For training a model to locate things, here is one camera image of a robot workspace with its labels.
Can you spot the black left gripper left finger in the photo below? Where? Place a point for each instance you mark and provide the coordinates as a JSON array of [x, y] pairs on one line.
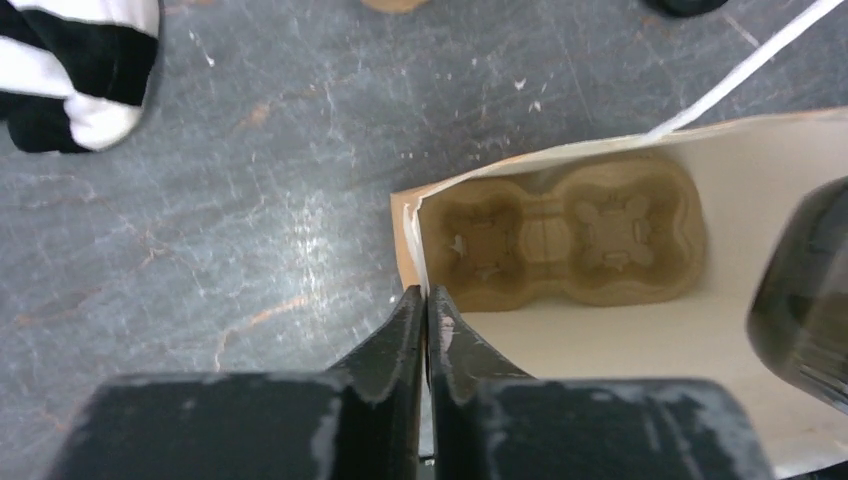
[[358, 419]]

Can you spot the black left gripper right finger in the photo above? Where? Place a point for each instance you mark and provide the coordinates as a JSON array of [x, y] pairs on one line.
[[492, 420]]

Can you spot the brown cardboard cup carrier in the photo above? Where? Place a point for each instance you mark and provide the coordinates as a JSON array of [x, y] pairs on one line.
[[611, 231]]

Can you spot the black paper coffee cup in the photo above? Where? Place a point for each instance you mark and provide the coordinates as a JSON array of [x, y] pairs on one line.
[[797, 322]]

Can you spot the brown paper bag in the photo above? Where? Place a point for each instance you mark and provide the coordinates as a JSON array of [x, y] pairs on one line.
[[750, 174]]

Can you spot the black white striped cloth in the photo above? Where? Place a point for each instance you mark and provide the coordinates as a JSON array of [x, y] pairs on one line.
[[75, 74]]

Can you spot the black plastic cup lid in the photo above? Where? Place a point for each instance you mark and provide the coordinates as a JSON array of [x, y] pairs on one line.
[[685, 8]]

